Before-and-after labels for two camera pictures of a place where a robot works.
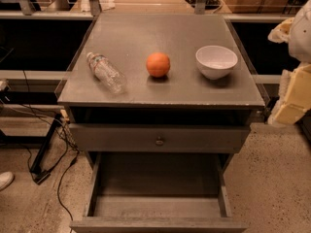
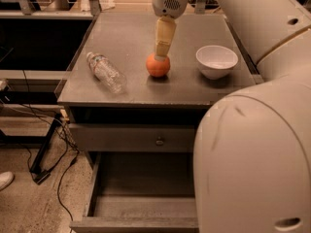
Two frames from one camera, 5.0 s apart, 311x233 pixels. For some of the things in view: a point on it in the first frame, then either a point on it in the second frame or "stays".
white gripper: (301, 36) → (169, 4)
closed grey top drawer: (111, 138) stays
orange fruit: (157, 64) stays
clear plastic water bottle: (108, 73) stays
